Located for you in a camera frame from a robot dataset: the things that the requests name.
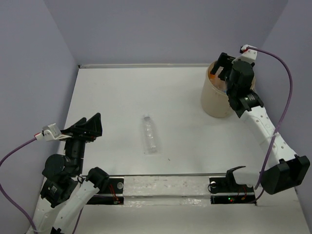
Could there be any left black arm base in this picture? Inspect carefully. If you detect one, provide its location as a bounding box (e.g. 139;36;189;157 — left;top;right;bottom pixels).
86;176;124;205

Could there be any beige round bin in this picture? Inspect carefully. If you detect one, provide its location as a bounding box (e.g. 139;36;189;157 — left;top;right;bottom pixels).
200;63;259;118

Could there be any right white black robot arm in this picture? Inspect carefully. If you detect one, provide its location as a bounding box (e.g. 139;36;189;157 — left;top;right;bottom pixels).
210;48;310;195

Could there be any clear bottle blue cap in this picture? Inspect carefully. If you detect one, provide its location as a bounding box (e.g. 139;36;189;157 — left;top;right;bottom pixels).
214;67;227;93

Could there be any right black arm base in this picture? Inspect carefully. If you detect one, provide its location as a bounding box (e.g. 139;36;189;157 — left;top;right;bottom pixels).
207;166;256;205

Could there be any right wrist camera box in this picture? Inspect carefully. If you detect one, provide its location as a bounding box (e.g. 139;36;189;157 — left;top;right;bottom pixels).
237;44;257;64

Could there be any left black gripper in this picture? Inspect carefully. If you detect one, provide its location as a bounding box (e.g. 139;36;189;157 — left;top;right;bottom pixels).
59;111;104;173

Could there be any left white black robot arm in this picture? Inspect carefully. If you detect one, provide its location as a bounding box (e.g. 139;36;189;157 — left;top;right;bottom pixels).
27;113;109;234

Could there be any clear bottle without cap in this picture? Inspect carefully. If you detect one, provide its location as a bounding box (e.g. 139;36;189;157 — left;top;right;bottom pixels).
141;115;161;155

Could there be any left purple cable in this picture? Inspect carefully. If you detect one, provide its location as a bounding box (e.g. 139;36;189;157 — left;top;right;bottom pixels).
0;136;81;234

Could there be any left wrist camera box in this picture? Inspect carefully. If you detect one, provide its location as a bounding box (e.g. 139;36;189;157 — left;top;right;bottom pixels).
34;123;71;141

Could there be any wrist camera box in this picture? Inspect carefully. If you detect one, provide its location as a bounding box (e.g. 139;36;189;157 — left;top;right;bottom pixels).
237;44;257;64
34;123;71;141

